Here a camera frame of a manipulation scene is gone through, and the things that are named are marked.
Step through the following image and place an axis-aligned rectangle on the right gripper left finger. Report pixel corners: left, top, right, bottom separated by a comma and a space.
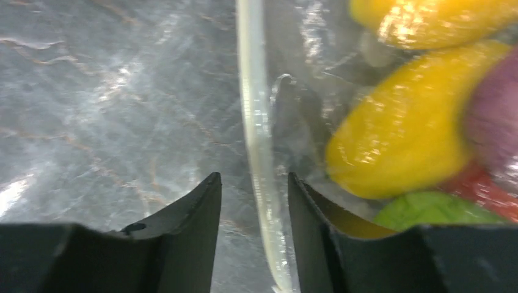
1, 172, 222, 292

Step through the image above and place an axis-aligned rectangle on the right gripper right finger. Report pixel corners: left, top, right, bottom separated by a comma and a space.
288, 173, 517, 292

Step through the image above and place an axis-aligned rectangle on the green toy pepper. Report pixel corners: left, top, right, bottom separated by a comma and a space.
373, 191, 509, 231

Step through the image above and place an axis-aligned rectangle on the yellow toy mango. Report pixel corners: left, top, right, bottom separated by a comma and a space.
325, 40, 511, 200

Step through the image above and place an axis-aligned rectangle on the clear zip top bag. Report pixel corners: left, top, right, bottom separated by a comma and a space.
237, 1, 517, 292

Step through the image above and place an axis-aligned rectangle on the red orange toy chili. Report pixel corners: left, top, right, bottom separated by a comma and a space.
437, 161, 517, 223

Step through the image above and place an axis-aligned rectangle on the purple toy onion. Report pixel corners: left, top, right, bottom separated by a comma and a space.
464, 48, 517, 173

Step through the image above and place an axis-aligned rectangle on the yellow toy lemon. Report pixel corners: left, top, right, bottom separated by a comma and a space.
349, 0, 517, 49

